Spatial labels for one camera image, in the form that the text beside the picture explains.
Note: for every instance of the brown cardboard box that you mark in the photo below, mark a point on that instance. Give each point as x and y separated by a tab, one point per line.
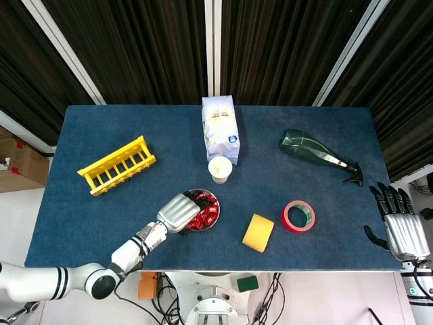
23	162

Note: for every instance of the white paper cup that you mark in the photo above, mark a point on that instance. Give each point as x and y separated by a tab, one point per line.
220	167

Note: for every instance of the white blue paper bag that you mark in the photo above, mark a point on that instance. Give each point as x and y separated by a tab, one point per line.
220	128

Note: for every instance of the green block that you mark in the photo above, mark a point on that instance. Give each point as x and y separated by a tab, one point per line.
247	283

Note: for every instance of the orange box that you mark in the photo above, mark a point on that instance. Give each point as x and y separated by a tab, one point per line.
147	287

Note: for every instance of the yellow plastic tube rack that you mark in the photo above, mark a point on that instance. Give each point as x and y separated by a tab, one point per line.
111	157

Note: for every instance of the red tape roll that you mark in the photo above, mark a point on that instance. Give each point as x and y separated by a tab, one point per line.
287	224

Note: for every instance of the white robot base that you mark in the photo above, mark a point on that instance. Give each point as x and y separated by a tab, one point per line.
213	301

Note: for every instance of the blue table cloth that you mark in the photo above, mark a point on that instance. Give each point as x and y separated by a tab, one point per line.
101	220

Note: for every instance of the red wrapped candy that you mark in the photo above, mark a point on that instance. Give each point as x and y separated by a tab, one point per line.
195	225
206	217
213	210

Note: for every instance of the round steel plate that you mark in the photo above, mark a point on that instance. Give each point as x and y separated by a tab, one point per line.
214	219

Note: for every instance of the green spray bottle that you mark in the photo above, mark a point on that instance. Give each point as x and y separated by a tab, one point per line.
297	144

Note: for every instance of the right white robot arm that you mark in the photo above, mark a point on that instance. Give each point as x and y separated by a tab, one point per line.
419	298

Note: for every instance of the yellow sponge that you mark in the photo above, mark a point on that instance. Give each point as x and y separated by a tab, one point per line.
257	233

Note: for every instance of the white aluminium post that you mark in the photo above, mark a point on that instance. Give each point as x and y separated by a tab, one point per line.
213	47
64	50
349	50

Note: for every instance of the black curtain panel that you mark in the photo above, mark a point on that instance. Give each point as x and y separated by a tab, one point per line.
406	84
27	67
135	50
287	50

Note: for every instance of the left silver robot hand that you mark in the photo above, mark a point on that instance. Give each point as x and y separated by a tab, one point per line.
176	213

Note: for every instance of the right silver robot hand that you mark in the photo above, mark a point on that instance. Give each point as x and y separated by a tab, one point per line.
406	233

